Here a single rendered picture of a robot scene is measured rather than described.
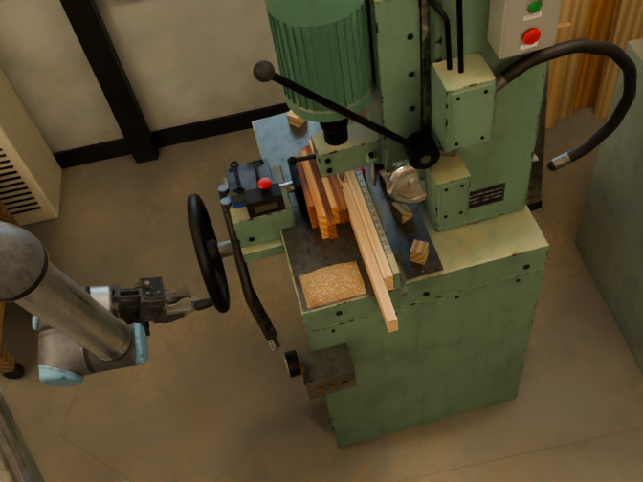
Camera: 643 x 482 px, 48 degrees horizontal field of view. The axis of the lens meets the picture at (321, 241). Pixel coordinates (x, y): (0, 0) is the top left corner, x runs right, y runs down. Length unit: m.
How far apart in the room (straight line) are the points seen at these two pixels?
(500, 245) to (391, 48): 0.57
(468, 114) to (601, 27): 1.70
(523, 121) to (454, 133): 0.22
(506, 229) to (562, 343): 0.85
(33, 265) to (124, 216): 1.86
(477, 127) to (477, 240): 0.40
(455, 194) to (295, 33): 0.45
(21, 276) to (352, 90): 0.65
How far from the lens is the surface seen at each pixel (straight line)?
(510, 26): 1.26
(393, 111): 1.42
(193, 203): 1.64
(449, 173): 1.43
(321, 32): 1.25
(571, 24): 2.86
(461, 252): 1.65
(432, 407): 2.22
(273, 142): 1.79
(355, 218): 1.54
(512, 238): 1.69
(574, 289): 2.60
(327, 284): 1.47
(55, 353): 1.66
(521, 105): 1.48
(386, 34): 1.30
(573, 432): 2.35
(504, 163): 1.58
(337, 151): 1.50
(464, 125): 1.33
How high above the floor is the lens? 2.13
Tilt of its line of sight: 52 degrees down
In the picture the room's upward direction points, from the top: 11 degrees counter-clockwise
